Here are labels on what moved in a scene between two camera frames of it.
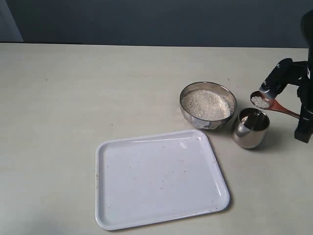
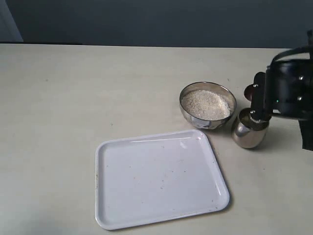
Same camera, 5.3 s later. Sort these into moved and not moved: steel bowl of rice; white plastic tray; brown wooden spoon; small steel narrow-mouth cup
Moved: brown wooden spoon
Not moved: steel bowl of rice; small steel narrow-mouth cup; white plastic tray
